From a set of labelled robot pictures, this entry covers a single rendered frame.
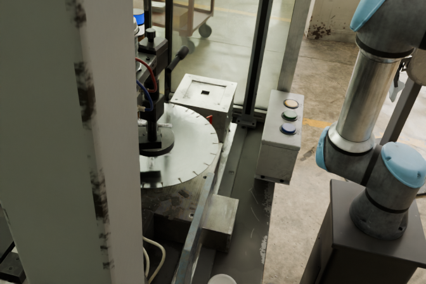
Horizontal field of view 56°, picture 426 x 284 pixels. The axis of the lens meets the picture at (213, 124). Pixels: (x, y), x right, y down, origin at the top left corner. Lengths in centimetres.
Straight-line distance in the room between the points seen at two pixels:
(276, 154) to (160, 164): 37
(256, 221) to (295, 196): 117
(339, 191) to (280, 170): 19
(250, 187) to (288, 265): 84
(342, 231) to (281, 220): 100
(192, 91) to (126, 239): 114
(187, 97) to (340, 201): 55
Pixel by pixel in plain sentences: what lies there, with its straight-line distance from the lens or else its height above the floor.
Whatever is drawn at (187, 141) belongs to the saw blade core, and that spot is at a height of 95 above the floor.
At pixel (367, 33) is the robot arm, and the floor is 129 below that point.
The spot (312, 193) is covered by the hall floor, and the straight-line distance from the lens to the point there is 232.
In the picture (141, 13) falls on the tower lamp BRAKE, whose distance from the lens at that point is 115.
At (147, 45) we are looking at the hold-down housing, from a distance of 76.
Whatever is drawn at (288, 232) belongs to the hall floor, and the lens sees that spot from 209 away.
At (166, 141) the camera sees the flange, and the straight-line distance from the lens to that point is 99.
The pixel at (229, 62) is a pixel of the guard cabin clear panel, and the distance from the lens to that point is 136.
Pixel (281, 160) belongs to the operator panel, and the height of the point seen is 84.
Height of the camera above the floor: 159
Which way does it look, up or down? 37 degrees down
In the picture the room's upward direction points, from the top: 6 degrees clockwise
